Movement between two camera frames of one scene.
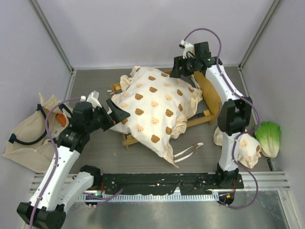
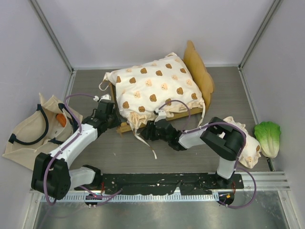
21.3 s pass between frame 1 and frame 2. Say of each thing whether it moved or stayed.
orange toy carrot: stayed
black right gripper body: moved
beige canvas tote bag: stayed
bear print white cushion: moved
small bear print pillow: stayed
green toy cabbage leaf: stayed
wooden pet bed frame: moved
